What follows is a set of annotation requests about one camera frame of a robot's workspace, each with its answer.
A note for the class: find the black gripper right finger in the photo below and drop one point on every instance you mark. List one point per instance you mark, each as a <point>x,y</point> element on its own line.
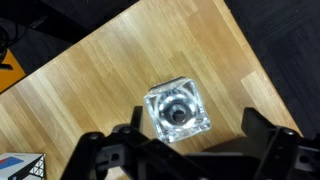
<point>260,128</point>

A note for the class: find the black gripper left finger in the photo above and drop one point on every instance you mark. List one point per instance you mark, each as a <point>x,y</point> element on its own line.
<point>137,117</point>

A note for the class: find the white cardboard carton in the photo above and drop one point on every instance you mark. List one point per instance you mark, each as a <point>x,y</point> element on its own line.
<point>21,166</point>

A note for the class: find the orange sofa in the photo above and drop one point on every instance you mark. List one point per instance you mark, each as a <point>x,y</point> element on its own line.
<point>10,78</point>

